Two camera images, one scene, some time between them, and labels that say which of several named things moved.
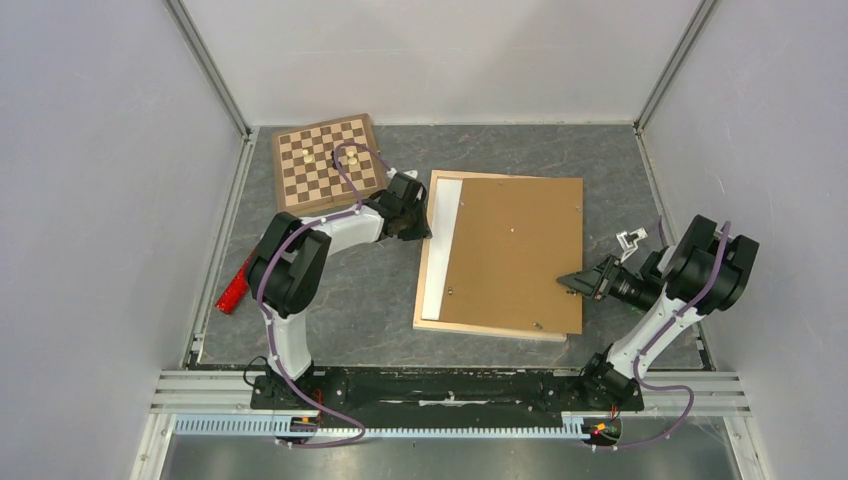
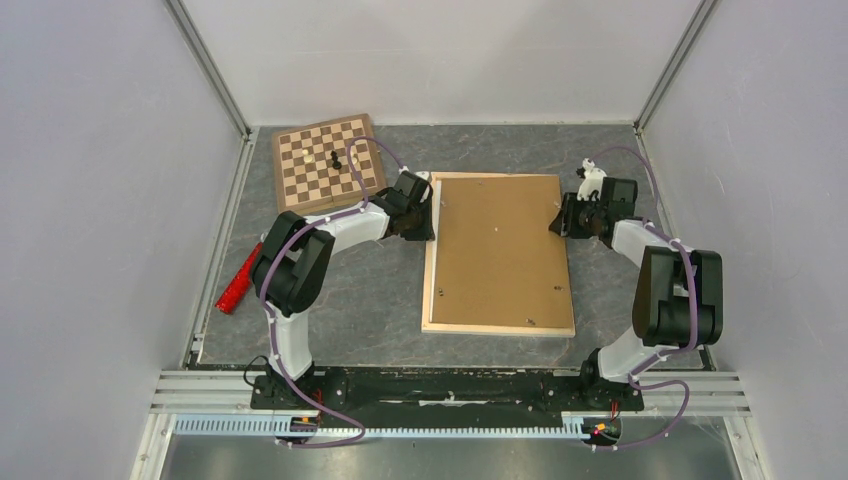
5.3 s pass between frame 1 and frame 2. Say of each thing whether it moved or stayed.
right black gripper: moved
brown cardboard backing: moved
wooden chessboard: stayed
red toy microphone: stayed
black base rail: stayed
